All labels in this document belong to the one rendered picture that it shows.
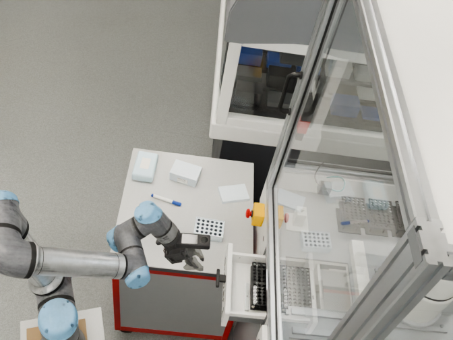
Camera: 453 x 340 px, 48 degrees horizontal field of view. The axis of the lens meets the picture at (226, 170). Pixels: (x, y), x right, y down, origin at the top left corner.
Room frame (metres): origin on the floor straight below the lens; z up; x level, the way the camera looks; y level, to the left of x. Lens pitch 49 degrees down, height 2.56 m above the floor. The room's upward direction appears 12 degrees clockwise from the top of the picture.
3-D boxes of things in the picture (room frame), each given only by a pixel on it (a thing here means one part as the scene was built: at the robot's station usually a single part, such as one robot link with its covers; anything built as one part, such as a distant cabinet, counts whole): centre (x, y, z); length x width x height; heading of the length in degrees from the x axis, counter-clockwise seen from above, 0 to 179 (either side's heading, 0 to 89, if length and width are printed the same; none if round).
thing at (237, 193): (1.45, -0.05, 0.77); 0.13 x 0.09 x 0.02; 114
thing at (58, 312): (0.63, 0.42, 0.96); 0.13 x 0.12 x 0.14; 28
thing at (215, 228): (1.22, 0.02, 0.78); 0.12 x 0.08 x 0.04; 94
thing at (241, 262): (0.97, -0.30, 0.86); 0.40 x 0.26 x 0.06; 97
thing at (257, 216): (1.28, -0.16, 0.88); 0.07 x 0.05 x 0.07; 7
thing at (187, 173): (1.49, 0.18, 0.79); 0.13 x 0.09 x 0.05; 83
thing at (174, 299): (1.33, 0.13, 0.38); 0.62 x 0.58 x 0.76; 7
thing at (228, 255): (0.94, -0.09, 0.87); 0.29 x 0.02 x 0.11; 7
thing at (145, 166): (1.48, 0.36, 0.78); 0.15 x 0.10 x 0.04; 4
